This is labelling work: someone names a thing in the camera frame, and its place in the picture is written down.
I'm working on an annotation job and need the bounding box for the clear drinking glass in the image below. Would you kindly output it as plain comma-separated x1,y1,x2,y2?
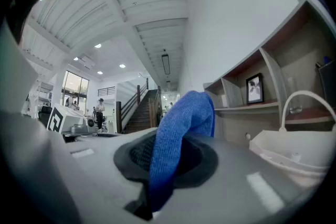
287,77,304,114

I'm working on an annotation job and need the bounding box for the black framed picture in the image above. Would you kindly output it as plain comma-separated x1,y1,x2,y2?
245,72,265,105

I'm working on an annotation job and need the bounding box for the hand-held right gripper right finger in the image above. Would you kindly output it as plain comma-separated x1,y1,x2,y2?
154,134,316,224

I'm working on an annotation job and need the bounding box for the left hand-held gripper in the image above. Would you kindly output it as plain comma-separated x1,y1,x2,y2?
46,103,119,143

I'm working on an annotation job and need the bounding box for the black container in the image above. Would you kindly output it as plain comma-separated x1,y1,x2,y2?
316,56,336,108

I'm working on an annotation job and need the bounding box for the white pink tote bag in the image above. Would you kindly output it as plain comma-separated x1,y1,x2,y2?
248,90,336,188

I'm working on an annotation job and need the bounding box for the grey wooden desk hutch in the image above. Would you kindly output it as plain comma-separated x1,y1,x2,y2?
203,0,336,149

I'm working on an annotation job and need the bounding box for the black office chair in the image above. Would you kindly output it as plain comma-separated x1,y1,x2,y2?
38,106,53,127

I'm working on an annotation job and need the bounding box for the brown wooden staircase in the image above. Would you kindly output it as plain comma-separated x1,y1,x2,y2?
115,77,163,134

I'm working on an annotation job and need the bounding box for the blue cloth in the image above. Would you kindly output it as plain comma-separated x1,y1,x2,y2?
149,90,216,213

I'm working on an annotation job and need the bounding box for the large window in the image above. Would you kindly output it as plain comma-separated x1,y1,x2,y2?
61,70,90,108

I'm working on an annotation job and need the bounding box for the white printed shirt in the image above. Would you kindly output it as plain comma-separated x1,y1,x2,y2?
0,17,39,120

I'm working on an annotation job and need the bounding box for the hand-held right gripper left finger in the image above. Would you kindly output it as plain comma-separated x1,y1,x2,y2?
4,112,158,224

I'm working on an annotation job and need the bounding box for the black-framed ceiling lamp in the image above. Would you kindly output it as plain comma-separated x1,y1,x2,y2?
161,54,171,76

